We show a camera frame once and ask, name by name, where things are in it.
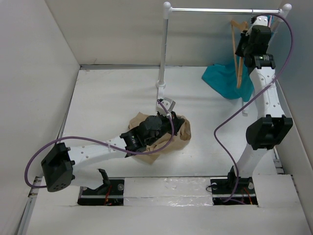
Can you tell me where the pink hanger on rack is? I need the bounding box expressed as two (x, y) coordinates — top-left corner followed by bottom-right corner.
(268, 16), (272, 27)

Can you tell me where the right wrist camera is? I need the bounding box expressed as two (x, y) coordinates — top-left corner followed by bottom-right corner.
(246, 16), (268, 36)

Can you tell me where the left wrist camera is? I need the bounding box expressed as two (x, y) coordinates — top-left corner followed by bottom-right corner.
(156, 97), (176, 116)

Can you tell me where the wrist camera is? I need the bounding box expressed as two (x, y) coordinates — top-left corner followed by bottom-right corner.
(246, 16), (268, 36)
(156, 97), (176, 116)

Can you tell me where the wooden clothes hanger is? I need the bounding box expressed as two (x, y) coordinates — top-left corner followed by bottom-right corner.
(230, 20), (248, 89)

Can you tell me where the purple cable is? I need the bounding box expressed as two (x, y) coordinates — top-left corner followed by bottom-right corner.
(25, 99), (175, 204)
(213, 13), (295, 203)

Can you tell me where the white metal clothes rack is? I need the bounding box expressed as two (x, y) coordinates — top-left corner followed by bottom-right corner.
(155, 1), (292, 116)

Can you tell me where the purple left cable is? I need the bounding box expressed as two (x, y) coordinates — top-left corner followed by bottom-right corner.
(25, 99), (175, 204)

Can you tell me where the teal shirt on rack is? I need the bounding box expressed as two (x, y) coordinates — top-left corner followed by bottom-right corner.
(201, 15), (275, 102)

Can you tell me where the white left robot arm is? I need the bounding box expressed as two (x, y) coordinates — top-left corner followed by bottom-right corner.
(41, 112), (185, 194)

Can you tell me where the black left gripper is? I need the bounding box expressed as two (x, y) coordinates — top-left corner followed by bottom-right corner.
(146, 111), (184, 146)

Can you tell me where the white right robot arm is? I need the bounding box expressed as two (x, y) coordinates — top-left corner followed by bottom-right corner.
(225, 25), (293, 192)

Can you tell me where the beige t shirt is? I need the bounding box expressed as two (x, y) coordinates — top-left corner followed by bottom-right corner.
(128, 112), (191, 165)

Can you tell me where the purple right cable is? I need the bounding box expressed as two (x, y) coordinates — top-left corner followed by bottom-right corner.
(213, 13), (295, 203)

